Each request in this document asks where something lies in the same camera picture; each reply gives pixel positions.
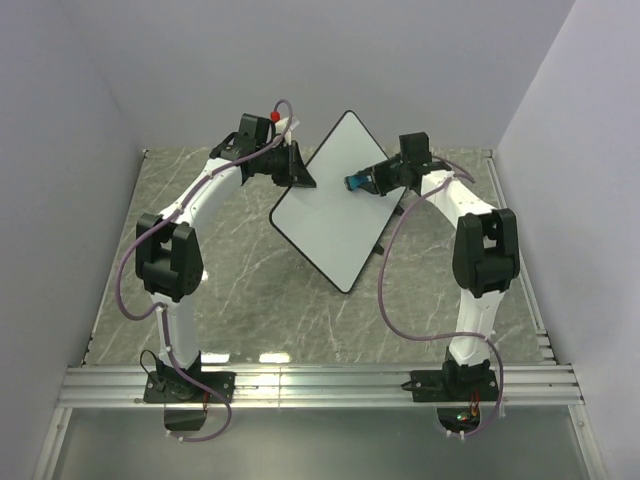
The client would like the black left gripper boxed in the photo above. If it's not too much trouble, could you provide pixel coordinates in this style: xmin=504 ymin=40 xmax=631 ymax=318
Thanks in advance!
xmin=258 ymin=143 xmax=317 ymax=191

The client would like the blue whiteboard eraser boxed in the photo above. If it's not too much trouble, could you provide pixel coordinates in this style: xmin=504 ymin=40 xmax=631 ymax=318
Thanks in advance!
xmin=344 ymin=175 xmax=368 ymax=191

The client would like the white whiteboard black frame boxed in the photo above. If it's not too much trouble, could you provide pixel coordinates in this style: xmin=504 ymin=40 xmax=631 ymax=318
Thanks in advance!
xmin=269 ymin=110 xmax=404 ymax=294

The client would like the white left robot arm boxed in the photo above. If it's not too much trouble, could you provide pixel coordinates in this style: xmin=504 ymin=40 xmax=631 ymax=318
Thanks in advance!
xmin=135 ymin=135 xmax=316 ymax=402

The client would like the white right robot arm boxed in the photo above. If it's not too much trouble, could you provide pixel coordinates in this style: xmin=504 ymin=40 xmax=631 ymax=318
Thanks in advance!
xmin=344 ymin=153 xmax=520 ymax=400

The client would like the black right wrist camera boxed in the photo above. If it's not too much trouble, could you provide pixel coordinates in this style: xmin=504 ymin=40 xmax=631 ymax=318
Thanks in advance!
xmin=399 ymin=132 xmax=432 ymax=165

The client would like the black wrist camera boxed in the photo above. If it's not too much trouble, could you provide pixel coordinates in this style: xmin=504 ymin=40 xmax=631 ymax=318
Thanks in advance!
xmin=399 ymin=132 xmax=432 ymax=165
xmin=234 ymin=113 xmax=273 ymax=149

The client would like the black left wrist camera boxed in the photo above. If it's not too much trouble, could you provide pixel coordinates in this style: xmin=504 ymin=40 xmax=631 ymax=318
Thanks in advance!
xmin=234 ymin=113 xmax=273 ymax=149

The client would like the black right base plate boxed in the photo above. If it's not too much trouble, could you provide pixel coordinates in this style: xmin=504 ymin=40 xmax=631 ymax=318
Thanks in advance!
xmin=400 ymin=368 xmax=499 ymax=403

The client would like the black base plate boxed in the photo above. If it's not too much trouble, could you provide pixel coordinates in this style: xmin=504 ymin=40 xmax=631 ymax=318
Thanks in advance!
xmin=400 ymin=368 xmax=499 ymax=403
xmin=143 ymin=371 xmax=236 ymax=404

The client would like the aluminium right side rail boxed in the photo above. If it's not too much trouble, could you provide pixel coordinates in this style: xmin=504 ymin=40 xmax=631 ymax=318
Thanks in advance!
xmin=486 ymin=150 xmax=609 ymax=479

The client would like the aluminium mounting rail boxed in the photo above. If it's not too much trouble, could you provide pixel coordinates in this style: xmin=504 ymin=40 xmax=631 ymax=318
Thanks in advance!
xmin=56 ymin=364 xmax=584 ymax=409

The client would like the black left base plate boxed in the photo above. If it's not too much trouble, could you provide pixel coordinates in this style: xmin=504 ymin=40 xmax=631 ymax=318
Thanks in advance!
xmin=143 ymin=371 xmax=236 ymax=404

